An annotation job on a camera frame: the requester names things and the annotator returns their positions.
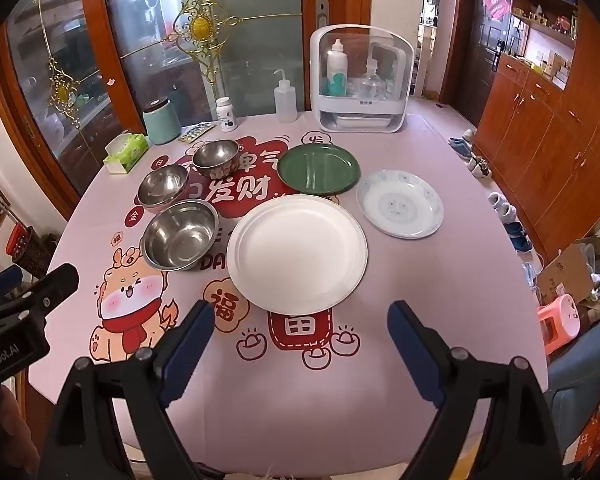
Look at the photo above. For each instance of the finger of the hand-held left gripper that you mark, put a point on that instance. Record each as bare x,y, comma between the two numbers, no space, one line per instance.
2,282
45,295

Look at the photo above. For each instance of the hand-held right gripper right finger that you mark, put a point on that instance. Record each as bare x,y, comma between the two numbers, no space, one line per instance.
410,352

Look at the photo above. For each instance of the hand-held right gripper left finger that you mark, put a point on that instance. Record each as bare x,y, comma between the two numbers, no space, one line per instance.
190,352

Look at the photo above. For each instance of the large steel bowl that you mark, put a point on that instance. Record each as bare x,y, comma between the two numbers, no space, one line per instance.
180,235

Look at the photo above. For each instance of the large white plate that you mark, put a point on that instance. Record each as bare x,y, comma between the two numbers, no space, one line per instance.
295,255

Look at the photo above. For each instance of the white blue floral plate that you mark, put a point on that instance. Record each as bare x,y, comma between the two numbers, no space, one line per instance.
400,205

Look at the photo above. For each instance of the pink steel bowl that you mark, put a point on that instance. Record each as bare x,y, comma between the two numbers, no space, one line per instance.
162,185

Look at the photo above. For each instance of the patterned steel bowl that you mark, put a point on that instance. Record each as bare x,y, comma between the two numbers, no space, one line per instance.
215,155

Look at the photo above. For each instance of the green plate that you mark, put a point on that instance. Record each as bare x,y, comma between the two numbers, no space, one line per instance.
320,167

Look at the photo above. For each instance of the red basket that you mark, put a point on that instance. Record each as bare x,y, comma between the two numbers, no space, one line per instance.
19,242

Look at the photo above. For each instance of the printed pink tablecloth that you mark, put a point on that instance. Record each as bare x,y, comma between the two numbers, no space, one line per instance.
430,270

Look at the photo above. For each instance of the pink plastic stool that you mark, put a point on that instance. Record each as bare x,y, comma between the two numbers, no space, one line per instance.
560,317

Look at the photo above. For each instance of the green tissue pack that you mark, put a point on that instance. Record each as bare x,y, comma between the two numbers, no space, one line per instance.
130,150

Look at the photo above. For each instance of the blue chair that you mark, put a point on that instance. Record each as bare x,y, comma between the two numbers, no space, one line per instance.
580,375

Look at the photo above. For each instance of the row of shoes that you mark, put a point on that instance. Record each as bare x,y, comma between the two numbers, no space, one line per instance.
502,207

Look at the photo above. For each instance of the cardboard box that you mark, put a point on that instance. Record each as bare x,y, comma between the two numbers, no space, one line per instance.
562,270

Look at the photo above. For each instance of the glass cabinet door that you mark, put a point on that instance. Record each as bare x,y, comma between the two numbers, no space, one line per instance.
30,85

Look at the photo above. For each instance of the small gold door ornament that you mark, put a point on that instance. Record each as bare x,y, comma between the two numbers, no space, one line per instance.
62,91

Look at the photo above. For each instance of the mint green canister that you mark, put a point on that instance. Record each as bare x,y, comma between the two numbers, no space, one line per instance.
161,122

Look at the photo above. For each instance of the patterned coaster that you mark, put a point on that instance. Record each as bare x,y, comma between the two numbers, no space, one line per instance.
196,131

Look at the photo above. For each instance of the white pill bottle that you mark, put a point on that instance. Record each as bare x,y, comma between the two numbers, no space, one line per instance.
225,116

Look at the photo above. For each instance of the clear squeeze bottle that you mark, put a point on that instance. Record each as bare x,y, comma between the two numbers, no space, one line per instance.
285,102

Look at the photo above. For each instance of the clear glass bottle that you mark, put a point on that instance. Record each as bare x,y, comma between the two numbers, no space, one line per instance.
370,85

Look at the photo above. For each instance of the white teal bottle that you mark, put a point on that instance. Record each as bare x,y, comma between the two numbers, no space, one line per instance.
337,60

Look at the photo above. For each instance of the white storage box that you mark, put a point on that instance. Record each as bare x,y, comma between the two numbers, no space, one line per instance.
316,60

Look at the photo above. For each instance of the frosted glass door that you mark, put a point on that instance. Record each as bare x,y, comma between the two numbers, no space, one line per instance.
260,50

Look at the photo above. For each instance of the dark entrance door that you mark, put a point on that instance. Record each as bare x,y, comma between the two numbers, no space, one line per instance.
482,50

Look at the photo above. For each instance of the large gold door ornament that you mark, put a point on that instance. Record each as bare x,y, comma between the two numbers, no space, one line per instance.
201,25

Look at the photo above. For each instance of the red door decoration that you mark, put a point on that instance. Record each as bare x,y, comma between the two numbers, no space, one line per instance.
497,2

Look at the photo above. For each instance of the wooden wall cabinet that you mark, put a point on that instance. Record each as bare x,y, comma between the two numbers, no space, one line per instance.
555,135

